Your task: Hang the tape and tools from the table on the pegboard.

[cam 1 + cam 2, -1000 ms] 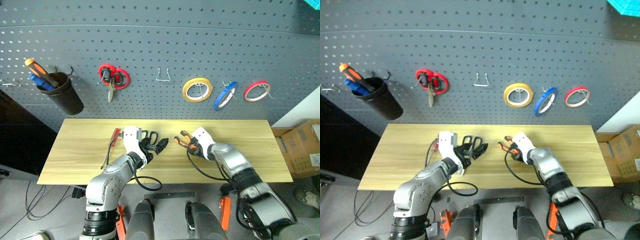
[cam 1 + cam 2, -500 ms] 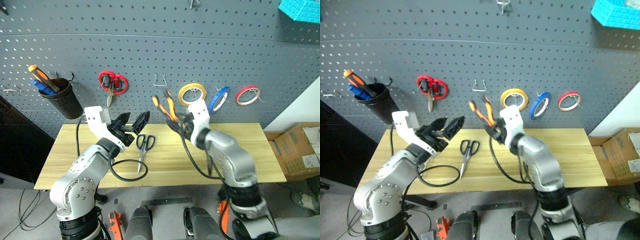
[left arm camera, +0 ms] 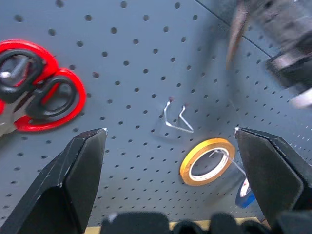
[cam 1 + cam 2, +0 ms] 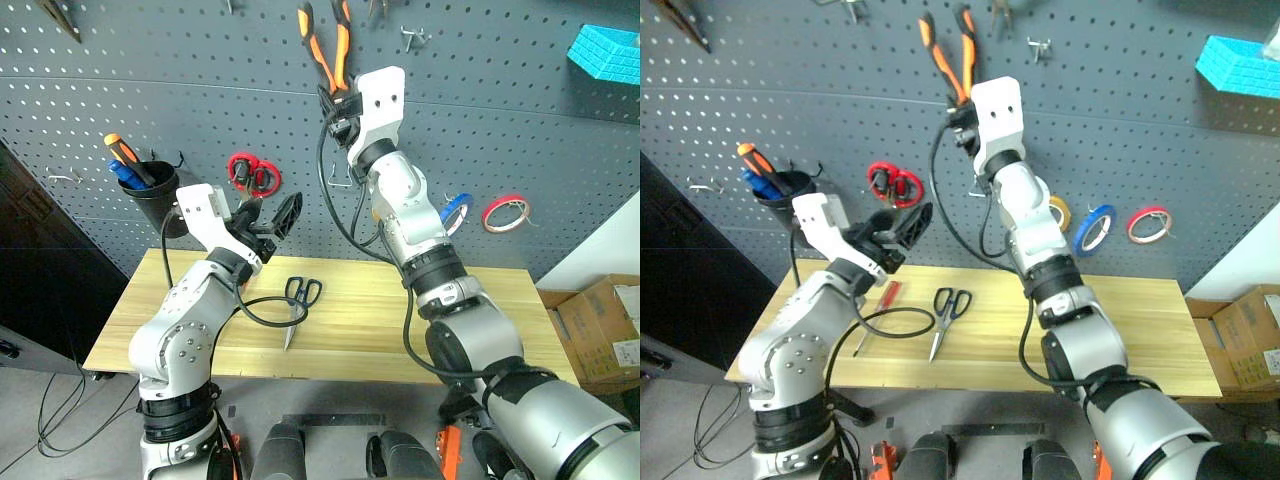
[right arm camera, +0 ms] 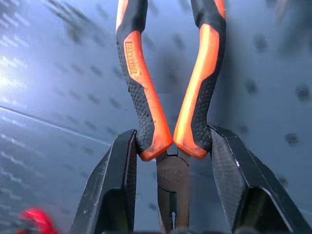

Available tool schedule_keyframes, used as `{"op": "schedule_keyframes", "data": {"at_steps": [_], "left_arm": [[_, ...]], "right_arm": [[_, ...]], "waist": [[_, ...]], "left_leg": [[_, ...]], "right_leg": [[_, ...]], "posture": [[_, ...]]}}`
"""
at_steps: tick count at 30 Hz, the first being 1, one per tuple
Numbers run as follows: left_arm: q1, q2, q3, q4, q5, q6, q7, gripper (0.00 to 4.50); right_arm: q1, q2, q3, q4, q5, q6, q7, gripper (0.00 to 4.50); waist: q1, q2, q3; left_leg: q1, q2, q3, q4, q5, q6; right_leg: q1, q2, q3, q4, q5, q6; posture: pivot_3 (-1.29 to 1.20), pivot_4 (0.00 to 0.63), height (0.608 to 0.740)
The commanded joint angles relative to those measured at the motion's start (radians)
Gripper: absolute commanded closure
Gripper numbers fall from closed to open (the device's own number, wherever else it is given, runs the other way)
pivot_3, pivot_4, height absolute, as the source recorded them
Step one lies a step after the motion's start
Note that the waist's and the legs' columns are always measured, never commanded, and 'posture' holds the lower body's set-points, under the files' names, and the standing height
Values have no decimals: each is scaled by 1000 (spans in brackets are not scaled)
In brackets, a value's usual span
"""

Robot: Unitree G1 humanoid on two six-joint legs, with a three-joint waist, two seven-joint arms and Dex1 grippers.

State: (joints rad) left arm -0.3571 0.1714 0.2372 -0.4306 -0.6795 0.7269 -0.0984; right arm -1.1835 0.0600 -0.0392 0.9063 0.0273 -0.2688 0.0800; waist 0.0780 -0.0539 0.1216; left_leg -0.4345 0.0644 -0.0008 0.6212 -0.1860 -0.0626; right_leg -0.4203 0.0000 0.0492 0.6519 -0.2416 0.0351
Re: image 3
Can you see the brown pointed tool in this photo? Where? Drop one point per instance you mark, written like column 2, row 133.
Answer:
column 236, row 39

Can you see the metal peg hook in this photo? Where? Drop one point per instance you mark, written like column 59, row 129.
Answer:
column 234, row 163

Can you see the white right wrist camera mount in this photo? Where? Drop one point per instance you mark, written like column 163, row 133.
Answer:
column 303, row 100

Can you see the blue tape roll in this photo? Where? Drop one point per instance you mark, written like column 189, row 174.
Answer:
column 246, row 198

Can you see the grey pegboard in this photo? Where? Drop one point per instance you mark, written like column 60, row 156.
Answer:
column 136, row 80

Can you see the red and black scissors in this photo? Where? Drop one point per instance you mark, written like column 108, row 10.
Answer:
column 70, row 83

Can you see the yellow tape roll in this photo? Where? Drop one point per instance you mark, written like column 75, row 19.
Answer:
column 189, row 159

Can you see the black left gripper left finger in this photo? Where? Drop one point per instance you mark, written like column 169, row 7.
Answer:
column 61, row 185

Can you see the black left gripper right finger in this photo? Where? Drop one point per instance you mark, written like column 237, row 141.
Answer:
column 273, row 175

